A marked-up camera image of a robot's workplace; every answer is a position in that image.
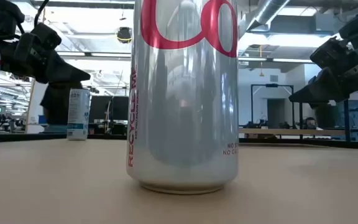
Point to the black table frame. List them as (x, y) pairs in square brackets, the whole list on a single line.
[(42, 136)]

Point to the silver Diet Coke can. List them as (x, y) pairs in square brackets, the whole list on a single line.
[(182, 109)]

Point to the blue storage bin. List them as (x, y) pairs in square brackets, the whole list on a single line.
[(42, 119)]

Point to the Celsius Arctic Vibe can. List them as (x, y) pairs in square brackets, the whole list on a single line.
[(78, 118)]

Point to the black computer monitor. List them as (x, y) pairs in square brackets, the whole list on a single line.
[(117, 107)]

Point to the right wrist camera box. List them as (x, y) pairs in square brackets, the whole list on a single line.
[(326, 54)]

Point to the silver ventilation duct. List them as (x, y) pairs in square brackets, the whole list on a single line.
[(266, 12)]

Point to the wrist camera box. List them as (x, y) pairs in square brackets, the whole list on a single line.
[(45, 35), (326, 54)]

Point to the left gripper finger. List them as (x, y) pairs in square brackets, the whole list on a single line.
[(64, 73), (56, 85)]

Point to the black ceiling-hung device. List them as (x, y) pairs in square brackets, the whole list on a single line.
[(124, 35)]

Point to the wooden shelf with black frame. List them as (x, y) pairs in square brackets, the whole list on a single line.
[(291, 131)]

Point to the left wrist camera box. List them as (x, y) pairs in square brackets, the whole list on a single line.
[(45, 35)]

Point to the black background rig frame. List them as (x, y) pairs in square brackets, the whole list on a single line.
[(272, 85)]

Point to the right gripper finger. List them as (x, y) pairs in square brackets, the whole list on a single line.
[(316, 77), (322, 93)]

